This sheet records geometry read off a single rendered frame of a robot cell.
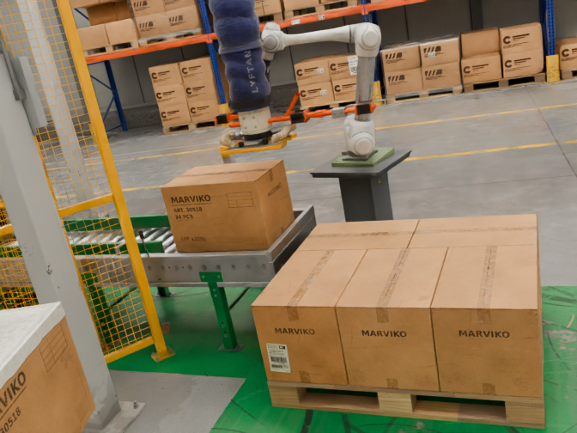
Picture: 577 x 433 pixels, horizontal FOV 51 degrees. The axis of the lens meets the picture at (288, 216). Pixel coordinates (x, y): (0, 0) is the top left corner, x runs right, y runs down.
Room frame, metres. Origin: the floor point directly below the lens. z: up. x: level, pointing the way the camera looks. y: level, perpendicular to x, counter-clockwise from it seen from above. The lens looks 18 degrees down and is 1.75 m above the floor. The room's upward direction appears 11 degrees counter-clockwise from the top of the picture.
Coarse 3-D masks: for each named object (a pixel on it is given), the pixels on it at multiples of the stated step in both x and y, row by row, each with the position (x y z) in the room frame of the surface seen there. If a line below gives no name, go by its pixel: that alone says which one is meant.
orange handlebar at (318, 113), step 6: (348, 108) 3.09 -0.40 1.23; (354, 108) 3.07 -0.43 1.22; (306, 114) 3.17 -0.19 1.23; (312, 114) 3.15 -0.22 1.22; (318, 114) 3.14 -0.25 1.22; (324, 114) 3.13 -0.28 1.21; (330, 114) 3.12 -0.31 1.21; (270, 120) 3.23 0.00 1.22; (276, 120) 3.22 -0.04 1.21; (282, 120) 3.21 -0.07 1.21; (228, 126) 3.34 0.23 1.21; (234, 126) 3.31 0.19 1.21
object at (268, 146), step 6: (240, 144) 3.22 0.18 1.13; (252, 144) 3.23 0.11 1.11; (258, 144) 3.20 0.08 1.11; (264, 144) 3.17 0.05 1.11; (270, 144) 3.14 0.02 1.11; (276, 144) 3.12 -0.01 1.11; (282, 144) 3.13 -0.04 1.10; (228, 150) 3.22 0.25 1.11; (234, 150) 3.20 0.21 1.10; (240, 150) 3.18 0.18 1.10; (246, 150) 3.17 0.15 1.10; (252, 150) 3.16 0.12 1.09; (258, 150) 3.15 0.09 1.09
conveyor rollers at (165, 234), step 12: (156, 228) 3.95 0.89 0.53; (168, 228) 3.91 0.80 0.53; (72, 240) 4.00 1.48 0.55; (84, 240) 3.96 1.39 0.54; (96, 240) 3.92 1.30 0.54; (108, 240) 3.89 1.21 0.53; (120, 240) 3.86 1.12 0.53; (144, 240) 3.69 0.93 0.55; (156, 240) 3.65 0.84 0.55; (168, 240) 3.61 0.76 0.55; (168, 252) 3.41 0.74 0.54; (180, 252) 3.37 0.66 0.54; (192, 252) 3.32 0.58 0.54; (204, 252) 3.28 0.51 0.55
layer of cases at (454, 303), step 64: (320, 256) 2.89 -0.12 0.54; (384, 256) 2.74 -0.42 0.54; (448, 256) 2.60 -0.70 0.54; (512, 256) 2.47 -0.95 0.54; (256, 320) 2.49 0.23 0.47; (320, 320) 2.36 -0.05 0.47; (384, 320) 2.24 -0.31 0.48; (448, 320) 2.14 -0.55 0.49; (512, 320) 2.04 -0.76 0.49; (384, 384) 2.26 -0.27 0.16; (448, 384) 2.15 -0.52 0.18; (512, 384) 2.04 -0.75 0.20
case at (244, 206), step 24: (192, 168) 3.67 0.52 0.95; (216, 168) 3.54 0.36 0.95; (240, 168) 3.42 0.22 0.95; (264, 168) 3.31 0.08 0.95; (168, 192) 3.33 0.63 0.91; (192, 192) 3.27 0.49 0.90; (216, 192) 3.21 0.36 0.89; (240, 192) 3.14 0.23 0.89; (264, 192) 3.17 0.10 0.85; (288, 192) 3.45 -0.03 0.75; (168, 216) 3.35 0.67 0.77; (192, 216) 3.28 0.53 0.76; (216, 216) 3.22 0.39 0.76; (240, 216) 3.16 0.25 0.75; (264, 216) 3.12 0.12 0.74; (288, 216) 3.39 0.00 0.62; (192, 240) 3.30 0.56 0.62; (216, 240) 3.23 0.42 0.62; (240, 240) 3.17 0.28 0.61; (264, 240) 3.11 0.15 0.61
